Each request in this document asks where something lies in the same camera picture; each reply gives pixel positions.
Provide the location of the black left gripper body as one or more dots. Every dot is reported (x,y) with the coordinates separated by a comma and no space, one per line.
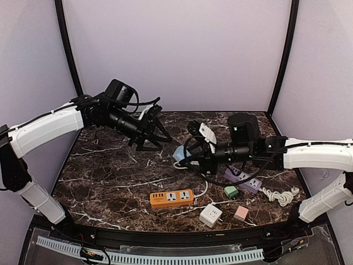
(129,128)

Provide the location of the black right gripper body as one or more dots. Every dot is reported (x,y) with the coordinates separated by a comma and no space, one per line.
(238,153)

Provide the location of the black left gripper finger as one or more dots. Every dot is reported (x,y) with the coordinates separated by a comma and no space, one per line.
(158,133)
(155,141)

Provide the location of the blue charger plug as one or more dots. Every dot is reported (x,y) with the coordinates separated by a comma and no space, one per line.
(179,154)

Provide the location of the orange power strip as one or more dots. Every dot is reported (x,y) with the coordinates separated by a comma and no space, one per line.
(172,198)

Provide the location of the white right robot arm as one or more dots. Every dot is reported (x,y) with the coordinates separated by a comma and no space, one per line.
(280,153)

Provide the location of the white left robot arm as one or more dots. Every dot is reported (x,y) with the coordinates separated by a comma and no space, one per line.
(19,140)

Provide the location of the green charger plug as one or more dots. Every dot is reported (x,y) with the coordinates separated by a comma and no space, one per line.
(231,192)

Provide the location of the pink charger plug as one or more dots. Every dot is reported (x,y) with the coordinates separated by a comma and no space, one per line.
(241,213)

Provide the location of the white cube adapter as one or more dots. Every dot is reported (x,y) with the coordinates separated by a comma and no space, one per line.
(210,215)

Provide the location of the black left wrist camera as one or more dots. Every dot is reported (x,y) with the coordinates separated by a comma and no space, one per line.
(120,92)

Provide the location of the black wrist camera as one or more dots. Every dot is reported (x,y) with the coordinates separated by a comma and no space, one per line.
(120,92)
(244,129)

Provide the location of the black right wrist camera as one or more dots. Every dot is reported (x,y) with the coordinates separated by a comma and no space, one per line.
(244,129)

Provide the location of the black front rail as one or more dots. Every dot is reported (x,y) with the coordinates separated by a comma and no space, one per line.
(263,236)

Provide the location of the black left frame post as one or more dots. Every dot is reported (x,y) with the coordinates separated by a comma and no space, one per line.
(60,13)

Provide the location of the black frame post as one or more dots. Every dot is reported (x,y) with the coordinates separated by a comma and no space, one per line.
(285,56)
(60,13)

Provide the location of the black right frame post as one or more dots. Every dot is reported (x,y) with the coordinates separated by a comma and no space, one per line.
(285,56)

